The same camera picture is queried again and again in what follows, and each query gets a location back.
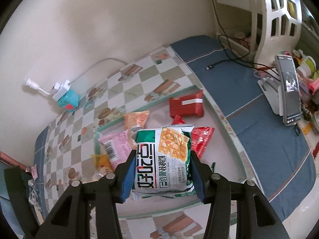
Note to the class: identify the smartphone on stand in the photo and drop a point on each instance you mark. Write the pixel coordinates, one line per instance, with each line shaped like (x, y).
(289, 90)

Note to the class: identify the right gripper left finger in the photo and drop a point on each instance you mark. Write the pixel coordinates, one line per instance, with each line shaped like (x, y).
(70, 216)

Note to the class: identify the yellow orange snack packet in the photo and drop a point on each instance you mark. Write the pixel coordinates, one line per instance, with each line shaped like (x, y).
(102, 164)

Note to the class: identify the cluttered desk items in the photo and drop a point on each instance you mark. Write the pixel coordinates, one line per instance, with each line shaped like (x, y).
(307, 73)

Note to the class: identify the white plug adapter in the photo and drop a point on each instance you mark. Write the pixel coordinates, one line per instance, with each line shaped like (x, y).
(32, 84)

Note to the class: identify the red brown snack packet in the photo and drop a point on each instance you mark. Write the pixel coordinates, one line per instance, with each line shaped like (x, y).
(187, 106)

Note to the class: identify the teal shallow tray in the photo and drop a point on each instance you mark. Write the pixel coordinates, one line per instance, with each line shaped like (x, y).
(220, 153)

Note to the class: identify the pink snack packet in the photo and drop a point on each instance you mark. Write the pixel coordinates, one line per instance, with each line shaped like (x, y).
(118, 147)

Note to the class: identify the beige orange snack packet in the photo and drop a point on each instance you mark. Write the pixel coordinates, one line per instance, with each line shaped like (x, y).
(135, 120)

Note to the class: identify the white phone stand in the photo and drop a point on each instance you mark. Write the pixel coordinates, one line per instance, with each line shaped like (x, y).
(273, 92)

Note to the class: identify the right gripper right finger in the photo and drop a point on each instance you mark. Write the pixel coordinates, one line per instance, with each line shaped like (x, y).
(256, 218)

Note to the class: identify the checkered tablecloth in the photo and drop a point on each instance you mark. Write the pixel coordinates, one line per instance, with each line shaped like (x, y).
(270, 151)

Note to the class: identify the green white walnut packet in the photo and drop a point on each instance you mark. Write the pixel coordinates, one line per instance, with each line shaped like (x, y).
(157, 173)

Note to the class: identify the red nice snack packet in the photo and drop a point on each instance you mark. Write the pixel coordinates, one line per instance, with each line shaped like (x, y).
(200, 138)

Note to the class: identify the teal toy box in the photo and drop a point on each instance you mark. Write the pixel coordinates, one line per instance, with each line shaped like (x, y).
(69, 101)

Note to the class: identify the white shelf furniture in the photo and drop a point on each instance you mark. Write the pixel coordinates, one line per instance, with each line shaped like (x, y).
(275, 26)

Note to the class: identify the crumpled blue white wrapper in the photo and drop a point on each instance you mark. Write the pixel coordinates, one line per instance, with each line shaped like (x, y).
(34, 196)

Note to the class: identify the white power strip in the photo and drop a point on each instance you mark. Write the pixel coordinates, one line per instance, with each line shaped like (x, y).
(59, 90)

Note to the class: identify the small pink candy packet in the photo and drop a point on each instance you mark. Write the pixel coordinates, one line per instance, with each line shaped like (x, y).
(33, 171)

